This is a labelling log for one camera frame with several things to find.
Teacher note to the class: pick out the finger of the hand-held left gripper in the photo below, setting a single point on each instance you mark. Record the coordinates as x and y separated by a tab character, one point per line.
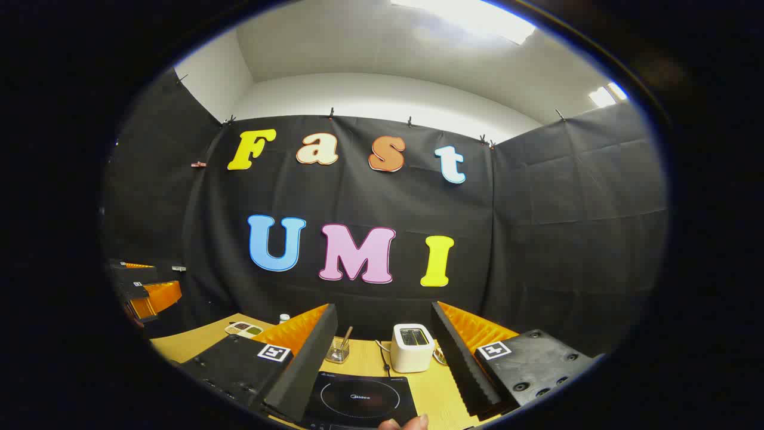
158	298
134	273

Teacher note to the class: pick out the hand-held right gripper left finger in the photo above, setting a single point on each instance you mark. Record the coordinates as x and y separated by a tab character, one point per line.
310	364

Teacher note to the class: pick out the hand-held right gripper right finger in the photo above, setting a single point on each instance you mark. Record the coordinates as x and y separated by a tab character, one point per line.
459	364

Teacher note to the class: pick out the black induction cooktop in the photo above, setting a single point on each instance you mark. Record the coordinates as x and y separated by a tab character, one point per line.
358	397

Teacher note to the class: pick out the wooden stick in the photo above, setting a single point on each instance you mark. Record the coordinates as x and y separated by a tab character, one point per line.
346	335

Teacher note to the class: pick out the white toaster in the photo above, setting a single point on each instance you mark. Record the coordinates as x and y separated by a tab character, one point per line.
412	357

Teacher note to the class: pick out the white divided seasoning dish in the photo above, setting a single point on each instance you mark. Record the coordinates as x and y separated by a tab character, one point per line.
242	328

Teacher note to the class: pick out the ceiling light panel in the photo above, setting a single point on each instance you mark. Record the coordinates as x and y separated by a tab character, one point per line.
607	94

